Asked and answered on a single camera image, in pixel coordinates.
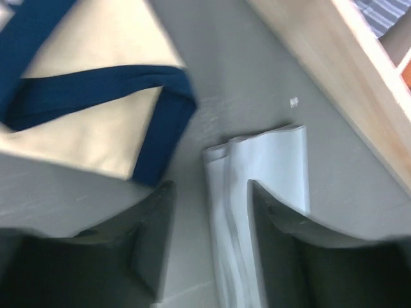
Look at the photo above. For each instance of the beige underwear navy trim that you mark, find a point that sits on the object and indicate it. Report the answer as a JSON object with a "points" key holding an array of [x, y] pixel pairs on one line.
{"points": [[92, 85]]}

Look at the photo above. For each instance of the grey underwear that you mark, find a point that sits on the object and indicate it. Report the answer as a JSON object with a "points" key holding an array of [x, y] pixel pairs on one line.
{"points": [[250, 180]]}

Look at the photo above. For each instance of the orange rolled garment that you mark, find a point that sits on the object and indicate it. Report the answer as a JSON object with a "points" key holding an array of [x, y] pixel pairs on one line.
{"points": [[406, 75]]}

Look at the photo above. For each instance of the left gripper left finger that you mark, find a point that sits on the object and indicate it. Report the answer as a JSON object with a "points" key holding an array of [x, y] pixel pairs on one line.
{"points": [[116, 263]]}

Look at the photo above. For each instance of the wooden compartment tray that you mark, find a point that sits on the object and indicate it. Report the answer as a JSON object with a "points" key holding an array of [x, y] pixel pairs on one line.
{"points": [[333, 43]]}

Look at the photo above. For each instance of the striped grey rolled garment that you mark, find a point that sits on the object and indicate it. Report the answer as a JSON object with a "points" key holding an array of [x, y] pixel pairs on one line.
{"points": [[382, 15]]}

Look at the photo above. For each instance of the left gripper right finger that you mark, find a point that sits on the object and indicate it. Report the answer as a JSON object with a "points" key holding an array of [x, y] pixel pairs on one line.
{"points": [[307, 264]]}

